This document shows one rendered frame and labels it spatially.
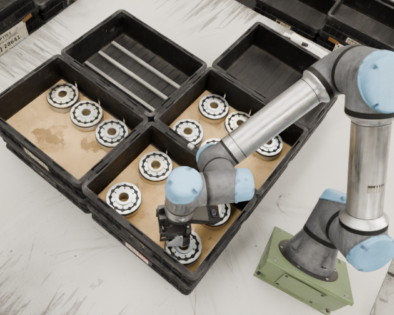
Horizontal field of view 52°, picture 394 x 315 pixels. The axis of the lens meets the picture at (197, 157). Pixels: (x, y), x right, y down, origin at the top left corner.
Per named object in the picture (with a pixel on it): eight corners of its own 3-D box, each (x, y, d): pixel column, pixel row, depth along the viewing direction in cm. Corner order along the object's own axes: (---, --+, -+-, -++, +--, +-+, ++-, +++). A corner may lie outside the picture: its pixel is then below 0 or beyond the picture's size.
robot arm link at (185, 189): (209, 194, 83) (168, 199, 81) (203, 215, 92) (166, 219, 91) (202, 160, 87) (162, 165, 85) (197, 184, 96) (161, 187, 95)
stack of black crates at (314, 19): (319, 45, 261) (340, 2, 231) (298, 73, 247) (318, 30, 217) (265, 17, 269) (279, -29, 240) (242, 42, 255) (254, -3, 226)
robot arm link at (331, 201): (329, 226, 126) (351, 189, 122) (353, 252, 114) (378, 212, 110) (298, 217, 122) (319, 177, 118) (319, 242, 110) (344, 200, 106)
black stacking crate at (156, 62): (204, 87, 148) (208, 65, 138) (151, 139, 134) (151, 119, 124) (122, 33, 157) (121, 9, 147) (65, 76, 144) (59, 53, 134)
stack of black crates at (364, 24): (376, 75, 252) (418, 19, 214) (358, 106, 238) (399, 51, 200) (319, 45, 261) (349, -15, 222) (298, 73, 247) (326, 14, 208)
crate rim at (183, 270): (257, 200, 117) (259, 197, 114) (193, 283, 103) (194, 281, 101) (151, 123, 126) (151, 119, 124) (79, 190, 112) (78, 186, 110)
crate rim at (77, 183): (151, 123, 126) (151, 119, 124) (79, 190, 112) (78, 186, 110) (59, 57, 135) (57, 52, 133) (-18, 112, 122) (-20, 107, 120)
